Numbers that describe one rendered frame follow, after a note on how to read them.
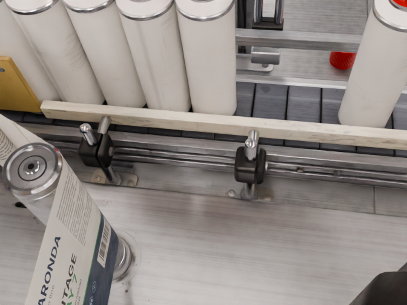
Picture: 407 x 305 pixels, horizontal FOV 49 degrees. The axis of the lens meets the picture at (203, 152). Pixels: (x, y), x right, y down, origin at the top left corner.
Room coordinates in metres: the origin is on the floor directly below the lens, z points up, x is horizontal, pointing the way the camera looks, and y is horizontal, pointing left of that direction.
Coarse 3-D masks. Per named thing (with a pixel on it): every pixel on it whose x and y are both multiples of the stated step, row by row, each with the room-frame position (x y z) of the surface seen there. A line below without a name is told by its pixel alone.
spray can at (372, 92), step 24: (384, 0) 0.27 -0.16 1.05; (384, 24) 0.25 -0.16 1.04; (360, 48) 0.27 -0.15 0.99; (384, 48) 0.24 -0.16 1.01; (360, 72) 0.26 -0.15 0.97; (384, 72) 0.24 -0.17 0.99; (360, 96) 0.25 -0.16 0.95; (384, 96) 0.24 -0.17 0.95; (360, 120) 0.24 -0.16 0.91; (384, 120) 0.24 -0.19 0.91
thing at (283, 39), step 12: (240, 36) 0.33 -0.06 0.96; (252, 36) 0.33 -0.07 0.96; (264, 36) 0.33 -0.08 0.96; (276, 36) 0.33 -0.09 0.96; (288, 36) 0.32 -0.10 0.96; (300, 36) 0.32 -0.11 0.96; (312, 36) 0.32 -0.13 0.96; (324, 36) 0.32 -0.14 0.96; (336, 36) 0.31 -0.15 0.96; (348, 36) 0.31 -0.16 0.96; (360, 36) 0.31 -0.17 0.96; (300, 48) 0.32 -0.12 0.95; (312, 48) 0.31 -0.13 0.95; (324, 48) 0.31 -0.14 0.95; (336, 48) 0.31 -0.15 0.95; (348, 48) 0.30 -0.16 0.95
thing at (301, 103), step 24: (240, 96) 0.32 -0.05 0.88; (264, 96) 0.31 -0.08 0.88; (288, 96) 0.31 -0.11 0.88; (312, 96) 0.30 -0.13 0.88; (336, 96) 0.30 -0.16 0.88; (24, 120) 0.33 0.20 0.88; (48, 120) 0.33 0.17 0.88; (72, 120) 0.32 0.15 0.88; (312, 120) 0.27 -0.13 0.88; (336, 120) 0.27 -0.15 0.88; (264, 144) 0.25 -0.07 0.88; (288, 144) 0.25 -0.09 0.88; (312, 144) 0.24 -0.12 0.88; (336, 144) 0.24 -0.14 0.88
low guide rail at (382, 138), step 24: (96, 120) 0.30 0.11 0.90; (120, 120) 0.29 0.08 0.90; (144, 120) 0.28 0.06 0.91; (168, 120) 0.28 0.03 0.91; (192, 120) 0.27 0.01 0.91; (216, 120) 0.27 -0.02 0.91; (240, 120) 0.26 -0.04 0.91; (264, 120) 0.26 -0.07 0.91; (288, 120) 0.25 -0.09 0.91; (360, 144) 0.22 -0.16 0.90; (384, 144) 0.21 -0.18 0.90
